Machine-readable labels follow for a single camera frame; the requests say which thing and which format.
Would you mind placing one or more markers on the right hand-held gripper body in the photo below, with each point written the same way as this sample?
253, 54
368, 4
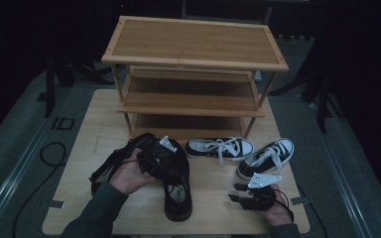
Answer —
261, 198

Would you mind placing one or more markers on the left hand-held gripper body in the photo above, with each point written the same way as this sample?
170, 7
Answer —
158, 162

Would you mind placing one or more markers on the black and white canvas sneaker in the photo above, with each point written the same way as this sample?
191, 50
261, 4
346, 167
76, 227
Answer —
234, 145
261, 163

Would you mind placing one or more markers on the black shoe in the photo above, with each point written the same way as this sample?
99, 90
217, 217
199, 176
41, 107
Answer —
102, 173
178, 210

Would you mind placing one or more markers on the wooden three-tier shoe rack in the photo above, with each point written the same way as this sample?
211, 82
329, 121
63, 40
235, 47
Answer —
191, 41

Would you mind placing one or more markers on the person's right hand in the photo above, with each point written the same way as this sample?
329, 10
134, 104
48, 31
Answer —
282, 213

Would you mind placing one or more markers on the person's left hand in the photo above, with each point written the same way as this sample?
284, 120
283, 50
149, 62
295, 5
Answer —
129, 177

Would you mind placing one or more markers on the black metal stand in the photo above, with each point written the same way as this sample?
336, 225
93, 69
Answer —
49, 95
322, 109

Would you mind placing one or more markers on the black tripod legs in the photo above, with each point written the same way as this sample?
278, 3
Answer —
89, 74

